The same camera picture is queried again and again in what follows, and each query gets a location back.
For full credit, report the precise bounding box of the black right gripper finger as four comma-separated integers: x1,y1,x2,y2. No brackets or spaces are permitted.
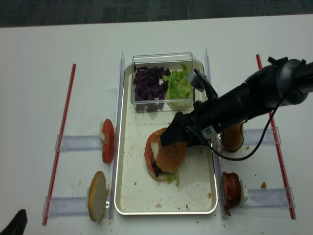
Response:
160,112,188,147

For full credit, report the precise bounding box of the sliced meat stack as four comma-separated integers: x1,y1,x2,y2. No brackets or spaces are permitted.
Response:
222,172,242,216

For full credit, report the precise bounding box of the purple cabbage pile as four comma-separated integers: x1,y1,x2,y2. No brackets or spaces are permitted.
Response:
133,65,171,101

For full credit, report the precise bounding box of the clear lower left rail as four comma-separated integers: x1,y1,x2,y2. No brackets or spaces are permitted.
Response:
43,197,89,217

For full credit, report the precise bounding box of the sesame top bun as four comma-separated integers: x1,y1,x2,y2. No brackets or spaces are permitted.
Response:
157,128,187,173

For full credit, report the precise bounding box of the clear lower right rail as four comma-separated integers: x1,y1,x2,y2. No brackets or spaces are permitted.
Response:
241,188,295,208

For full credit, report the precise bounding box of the bottom bun on tray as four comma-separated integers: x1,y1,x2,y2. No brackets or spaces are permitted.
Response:
146,159,168,181

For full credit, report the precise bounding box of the purple cabbage on burger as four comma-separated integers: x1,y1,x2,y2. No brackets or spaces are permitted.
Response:
151,160,163,177

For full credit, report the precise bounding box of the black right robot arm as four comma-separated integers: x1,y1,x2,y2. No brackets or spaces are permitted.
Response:
181,57,313,146

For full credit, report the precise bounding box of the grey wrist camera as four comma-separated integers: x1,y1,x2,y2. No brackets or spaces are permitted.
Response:
187,69,204,93

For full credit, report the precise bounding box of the metal baking tray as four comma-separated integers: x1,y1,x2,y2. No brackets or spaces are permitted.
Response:
114,65,218,215

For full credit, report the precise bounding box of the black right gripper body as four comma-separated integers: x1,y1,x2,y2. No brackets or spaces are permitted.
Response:
184,99,222,147

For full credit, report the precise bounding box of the black left gripper tip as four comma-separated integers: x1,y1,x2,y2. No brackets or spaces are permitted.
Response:
0,209,28,235

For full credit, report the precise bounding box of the clear upper left rail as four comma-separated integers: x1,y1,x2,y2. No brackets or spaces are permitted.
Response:
55,135,103,152

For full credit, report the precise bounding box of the clear plastic salad container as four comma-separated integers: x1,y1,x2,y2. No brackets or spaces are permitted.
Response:
130,52,204,113

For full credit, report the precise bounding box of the tomato slice on tray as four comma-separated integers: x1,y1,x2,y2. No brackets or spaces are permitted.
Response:
144,129,162,171

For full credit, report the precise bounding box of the red left strip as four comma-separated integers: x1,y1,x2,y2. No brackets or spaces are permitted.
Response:
42,64,76,226

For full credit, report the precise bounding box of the white meat pusher block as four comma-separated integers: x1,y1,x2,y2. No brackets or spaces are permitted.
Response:
239,179,249,206

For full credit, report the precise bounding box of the tomato slices stack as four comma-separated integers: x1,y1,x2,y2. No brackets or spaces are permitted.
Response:
101,119,115,164

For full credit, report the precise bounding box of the red strip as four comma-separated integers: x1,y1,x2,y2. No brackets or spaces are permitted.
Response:
255,53,296,220
42,64,76,226

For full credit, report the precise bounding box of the green lettuce pile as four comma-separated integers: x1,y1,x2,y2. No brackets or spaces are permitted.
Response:
163,64,192,99

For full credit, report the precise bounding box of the white tomato pusher block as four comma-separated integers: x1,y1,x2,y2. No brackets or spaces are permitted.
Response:
98,121,105,143

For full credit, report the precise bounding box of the red right strip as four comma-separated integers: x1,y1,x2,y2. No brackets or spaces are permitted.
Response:
255,53,296,220

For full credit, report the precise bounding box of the left bun half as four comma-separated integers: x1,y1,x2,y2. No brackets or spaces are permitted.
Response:
88,171,107,221

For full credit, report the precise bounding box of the clear upper right rail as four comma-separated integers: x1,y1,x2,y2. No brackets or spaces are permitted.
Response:
241,126,281,145

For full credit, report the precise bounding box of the clear rail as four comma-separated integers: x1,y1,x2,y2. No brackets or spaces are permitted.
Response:
55,135,103,152
241,126,281,145
241,188,295,208
43,197,89,217

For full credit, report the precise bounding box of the lettuce on burger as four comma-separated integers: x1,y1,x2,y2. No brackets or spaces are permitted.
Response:
166,170,180,186

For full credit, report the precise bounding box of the sesame bun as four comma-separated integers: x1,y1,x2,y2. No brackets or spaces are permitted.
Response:
157,128,187,173
222,122,244,152

